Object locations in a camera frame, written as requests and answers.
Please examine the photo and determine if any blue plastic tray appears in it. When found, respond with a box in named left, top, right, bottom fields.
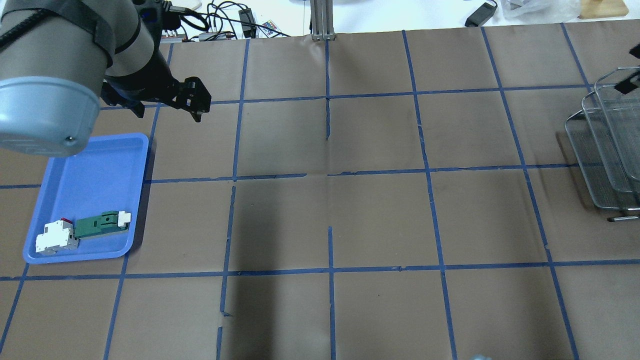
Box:
left=22, top=132, right=150, bottom=265

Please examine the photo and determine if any green terminal block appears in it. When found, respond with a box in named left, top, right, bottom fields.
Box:
left=74, top=210, right=132, bottom=240

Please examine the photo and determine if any white circuit breaker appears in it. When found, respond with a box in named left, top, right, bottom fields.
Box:
left=35, top=218, right=80, bottom=255

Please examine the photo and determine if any black power adapter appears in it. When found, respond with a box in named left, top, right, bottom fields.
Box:
left=464, top=0, right=499, bottom=28

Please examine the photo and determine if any clear plastic bag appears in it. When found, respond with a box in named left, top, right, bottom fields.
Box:
left=499, top=0, right=582, bottom=24

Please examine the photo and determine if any wooden block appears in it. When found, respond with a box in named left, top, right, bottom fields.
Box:
left=578, top=0, right=629, bottom=20

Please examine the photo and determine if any aluminium frame post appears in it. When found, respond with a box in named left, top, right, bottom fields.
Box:
left=310, top=0, right=336, bottom=42

